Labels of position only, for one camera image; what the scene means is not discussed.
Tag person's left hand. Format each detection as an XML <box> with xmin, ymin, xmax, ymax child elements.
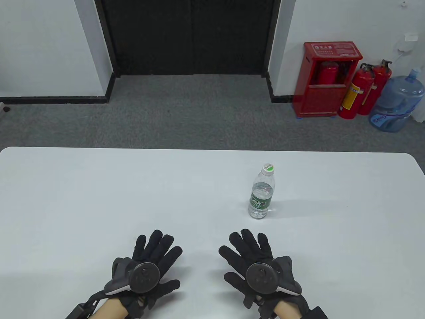
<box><xmin>104</xmin><ymin>229</ymin><xmax>183</xmax><ymax>316</ymax></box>

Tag person's right hand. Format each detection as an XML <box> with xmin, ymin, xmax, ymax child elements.
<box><xmin>218</xmin><ymin>229</ymin><xmax>308</xmax><ymax>310</ymax></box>

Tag clear mineral water bottle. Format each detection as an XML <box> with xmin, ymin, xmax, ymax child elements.
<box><xmin>248</xmin><ymin>170</ymin><xmax>276</xmax><ymax>220</ymax></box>

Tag person's left forearm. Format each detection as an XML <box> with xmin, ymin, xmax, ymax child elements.
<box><xmin>94</xmin><ymin>297</ymin><xmax>130</xmax><ymax>319</ymax></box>

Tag person's right forearm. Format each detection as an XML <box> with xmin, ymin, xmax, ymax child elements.
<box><xmin>274</xmin><ymin>301</ymin><xmax>300</xmax><ymax>319</ymax></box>

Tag blue water dispenser jug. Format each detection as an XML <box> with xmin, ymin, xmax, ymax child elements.
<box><xmin>369</xmin><ymin>68</ymin><xmax>425</xmax><ymax>133</ymax></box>

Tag dark grey left hand controller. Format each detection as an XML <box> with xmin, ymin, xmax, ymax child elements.
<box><xmin>104</xmin><ymin>258</ymin><xmax>161</xmax><ymax>295</ymax></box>

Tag short black baseboard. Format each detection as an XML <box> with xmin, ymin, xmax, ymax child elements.
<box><xmin>265</xmin><ymin>72</ymin><xmax>295</xmax><ymax>104</ymax></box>

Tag red fire extinguisher cabinet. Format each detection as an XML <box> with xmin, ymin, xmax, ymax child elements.
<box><xmin>292</xmin><ymin>42</ymin><xmax>363</xmax><ymax>119</ymax></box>

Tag red extinguisher with yellow label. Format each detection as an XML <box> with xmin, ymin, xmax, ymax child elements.
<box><xmin>338</xmin><ymin>63</ymin><xmax>375</xmax><ymax>120</ymax></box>

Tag long black baseboard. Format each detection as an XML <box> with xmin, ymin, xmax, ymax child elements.
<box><xmin>0</xmin><ymin>71</ymin><xmax>116</xmax><ymax>104</ymax></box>

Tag red extinguisher inside cabinet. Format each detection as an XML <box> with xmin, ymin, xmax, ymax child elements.
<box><xmin>316</xmin><ymin>61</ymin><xmax>339</xmax><ymax>85</ymax></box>

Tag plain red fire extinguisher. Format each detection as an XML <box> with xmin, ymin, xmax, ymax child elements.
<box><xmin>358</xmin><ymin>59</ymin><xmax>393</xmax><ymax>116</ymax></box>

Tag black double door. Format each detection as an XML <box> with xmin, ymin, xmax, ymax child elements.
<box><xmin>95</xmin><ymin>0</ymin><xmax>281</xmax><ymax>77</ymax></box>

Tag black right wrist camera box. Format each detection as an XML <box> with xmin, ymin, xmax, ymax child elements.
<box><xmin>307</xmin><ymin>306</ymin><xmax>333</xmax><ymax>319</ymax></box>

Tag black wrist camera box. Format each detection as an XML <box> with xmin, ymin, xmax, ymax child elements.
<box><xmin>307</xmin><ymin>306</ymin><xmax>333</xmax><ymax>319</ymax></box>
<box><xmin>65</xmin><ymin>302</ymin><xmax>97</xmax><ymax>319</ymax></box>

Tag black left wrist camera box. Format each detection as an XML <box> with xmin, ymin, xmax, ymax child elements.
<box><xmin>65</xmin><ymin>302</ymin><xmax>97</xmax><ymax>319</ymax></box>

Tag white wall device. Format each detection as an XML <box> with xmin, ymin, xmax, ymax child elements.
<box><xmin>398</xmin><ymin>33</ymin><xmax>418</xmax><ymax>53</ymax></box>

